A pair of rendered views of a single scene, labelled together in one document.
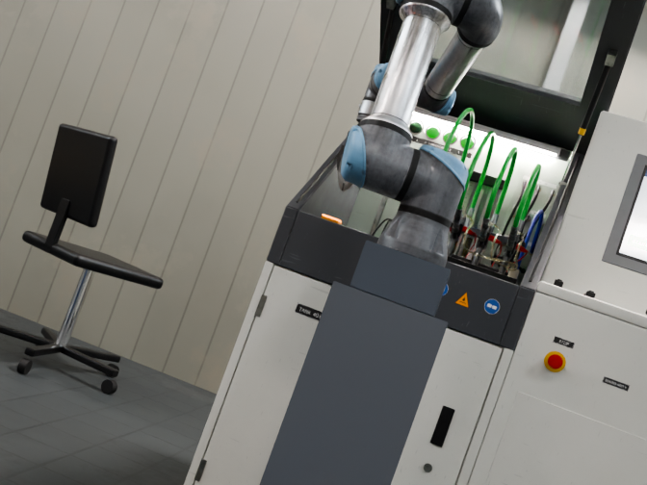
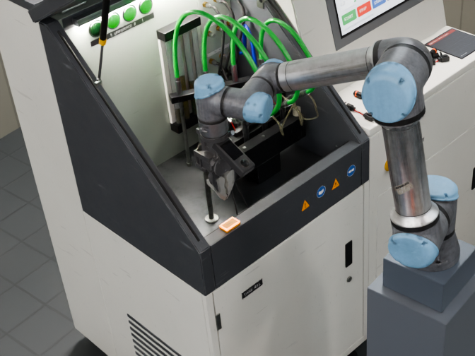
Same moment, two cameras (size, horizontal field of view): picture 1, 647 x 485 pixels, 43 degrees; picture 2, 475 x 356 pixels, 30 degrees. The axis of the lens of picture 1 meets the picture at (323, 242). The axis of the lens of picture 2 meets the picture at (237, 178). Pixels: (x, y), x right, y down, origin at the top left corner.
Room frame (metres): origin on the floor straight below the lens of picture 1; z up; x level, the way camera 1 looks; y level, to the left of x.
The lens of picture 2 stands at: (1.17, 1.53, 2.49)
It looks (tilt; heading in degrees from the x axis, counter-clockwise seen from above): 36 degrees down; 304
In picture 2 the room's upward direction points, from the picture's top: 6 degrees counter-clockwise
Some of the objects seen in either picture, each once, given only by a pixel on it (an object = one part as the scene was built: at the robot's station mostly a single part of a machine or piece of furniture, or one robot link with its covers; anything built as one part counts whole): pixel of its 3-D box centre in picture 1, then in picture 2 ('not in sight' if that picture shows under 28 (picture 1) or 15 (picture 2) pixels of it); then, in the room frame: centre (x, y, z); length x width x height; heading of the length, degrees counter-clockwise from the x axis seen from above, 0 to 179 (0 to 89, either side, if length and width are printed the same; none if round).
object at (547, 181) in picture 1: (527, 216); (220, 27); (2.60, -0.58, 1.20); 0.13 x 0.03 x 0.31; 74
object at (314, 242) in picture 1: (396, 275); (286, 210); (2.18, -0.21, 0.87); 0.62 x 0.04 x 0.16; 74
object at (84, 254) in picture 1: (94, 258); not in sight; (3.77, 0.96, 0.53); 0.68 x 0.68 x 1.06
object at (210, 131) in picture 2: (371, 113); (212, 125); (2.26, 0.00, 1.27); 0.08 x 0.08 x 0.05
